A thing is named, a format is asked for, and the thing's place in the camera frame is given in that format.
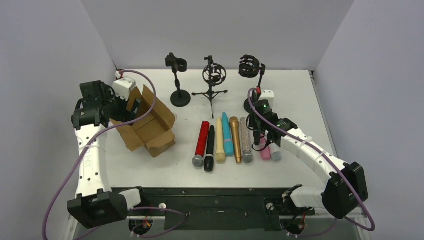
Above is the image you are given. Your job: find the slim black microphone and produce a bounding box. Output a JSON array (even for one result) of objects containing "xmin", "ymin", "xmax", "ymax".
[{"xmin": 253, "ymin": 130, "xmax": 262, "ymax": 146}]

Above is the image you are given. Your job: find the gold microphone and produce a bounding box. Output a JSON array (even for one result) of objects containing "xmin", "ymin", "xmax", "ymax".
[{"xmin": 229, "ymin": 116, "xmax": 242, "ymax": 164}]

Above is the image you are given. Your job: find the pink microphone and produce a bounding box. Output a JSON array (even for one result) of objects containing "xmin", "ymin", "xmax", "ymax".
[{"xmin": 259, "ymin": 137, "xmax": 271, "ymax": 161}]

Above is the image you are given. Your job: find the blue microphone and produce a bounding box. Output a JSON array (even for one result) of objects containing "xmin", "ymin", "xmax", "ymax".
[{"xmin": 221, "ymin": 112, "xmax": 235, "ymax": 156}]

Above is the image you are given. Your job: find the silver glitter microphone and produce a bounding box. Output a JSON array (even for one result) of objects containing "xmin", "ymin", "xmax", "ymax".
[{"xmin": 239, "ymin": 117, "xmax": 254, "ymax": 164}]

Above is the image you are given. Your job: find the white grey microphone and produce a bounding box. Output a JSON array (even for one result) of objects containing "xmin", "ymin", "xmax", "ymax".
[{"xmin": 269, "ymin": 143, "xmax": 282, "ymax": 162}]

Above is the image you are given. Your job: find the brown cardboard box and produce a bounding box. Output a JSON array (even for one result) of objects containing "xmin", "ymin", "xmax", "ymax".
[{"xmin": 116, "ymin": 85, "xmax": 176, "ymax": 158}]

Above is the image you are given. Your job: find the cream microphone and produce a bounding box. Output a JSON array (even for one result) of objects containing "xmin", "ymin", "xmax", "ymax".
[{"xmin": 215, "ymin": 117, "xmax": 226, "ymax": 164}]

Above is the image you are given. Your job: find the clip mic stand round base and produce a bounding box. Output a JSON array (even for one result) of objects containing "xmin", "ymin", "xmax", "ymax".
[{"xmin": 165, "ymin": 52, "xmax": 191, "ymax": 108}]

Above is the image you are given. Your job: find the tripod shock mount stand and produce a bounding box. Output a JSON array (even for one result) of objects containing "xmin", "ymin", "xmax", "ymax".
[{"xmin": 191, "ymin": 55, "xmax": 228, "ymax": 119}]

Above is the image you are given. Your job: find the red glitter microphone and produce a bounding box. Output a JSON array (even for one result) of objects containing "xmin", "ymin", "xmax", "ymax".
[{"xmin": 192, "ymin": 121, "xmax": 210, "ymax": 168}]

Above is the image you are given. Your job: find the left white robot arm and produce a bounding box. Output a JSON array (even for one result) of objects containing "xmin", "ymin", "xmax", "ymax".
[{"xmin": 67, "ymin": 78, "xmax": 141, "ymax": 229}]

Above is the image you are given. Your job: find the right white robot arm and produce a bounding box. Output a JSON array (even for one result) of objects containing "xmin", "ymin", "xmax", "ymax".
[{"xmin": 247, "ymin": 99, "xmax": 369, "ymax": 219}]

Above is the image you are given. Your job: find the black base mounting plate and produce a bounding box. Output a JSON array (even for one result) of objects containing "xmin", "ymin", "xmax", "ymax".
[{"xmin": 128, "ymin": 187, "xmax": 316, "ymax": 236}]

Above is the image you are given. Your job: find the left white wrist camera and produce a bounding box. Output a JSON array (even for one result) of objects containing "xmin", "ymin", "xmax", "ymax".
[{"xmin": 112, "ymin": 76, "xmax": 136, "ymax": 101}]

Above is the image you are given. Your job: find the shock mount stand round base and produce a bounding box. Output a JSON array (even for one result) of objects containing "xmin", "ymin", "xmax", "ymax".
[{"xmin": 238, "ymin": 54, "xmax": 267, "ymax": 101}]

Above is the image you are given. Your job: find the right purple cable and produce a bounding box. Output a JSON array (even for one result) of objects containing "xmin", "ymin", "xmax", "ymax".
[{"xmin": 247, "ymin": 87, "xmax": 376, "ymax": 239}]

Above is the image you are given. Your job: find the purple cable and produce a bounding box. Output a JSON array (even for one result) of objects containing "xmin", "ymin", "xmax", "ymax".
[
  {"xmin": 247, "ymin": 87, "xmax": 376, "ymax": 239},
  {"xmin": 41, "ymin": 69, "xmax": 189, "ymax": 240}
]

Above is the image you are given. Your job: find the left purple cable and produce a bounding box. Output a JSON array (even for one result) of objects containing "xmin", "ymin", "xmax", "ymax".
[{"xmin": 41, "ymin": 69, "xmax": 189, "ymax": 240}]

